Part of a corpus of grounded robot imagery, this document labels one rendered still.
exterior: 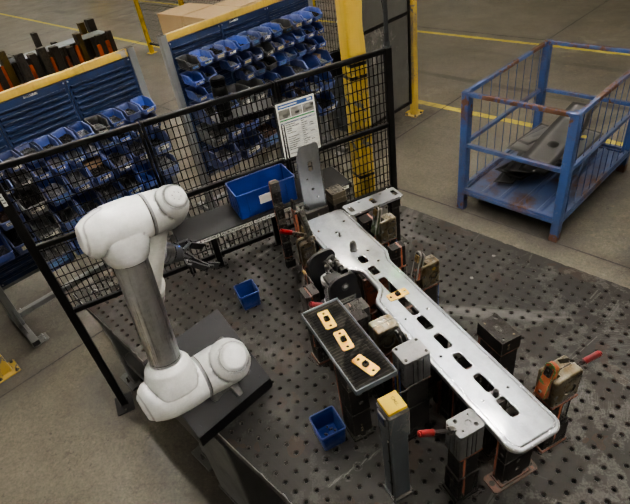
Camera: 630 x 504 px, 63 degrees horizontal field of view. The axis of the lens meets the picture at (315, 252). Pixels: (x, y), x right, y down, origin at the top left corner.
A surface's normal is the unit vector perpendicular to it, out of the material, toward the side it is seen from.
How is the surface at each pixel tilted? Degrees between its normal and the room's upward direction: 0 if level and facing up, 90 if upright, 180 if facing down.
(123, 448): 0
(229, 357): 43
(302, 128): 90
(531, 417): 0
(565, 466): 0
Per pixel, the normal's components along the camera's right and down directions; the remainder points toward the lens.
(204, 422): 0.37, -0.35
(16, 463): -0.14, -0.78
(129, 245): 0.58, 0.39
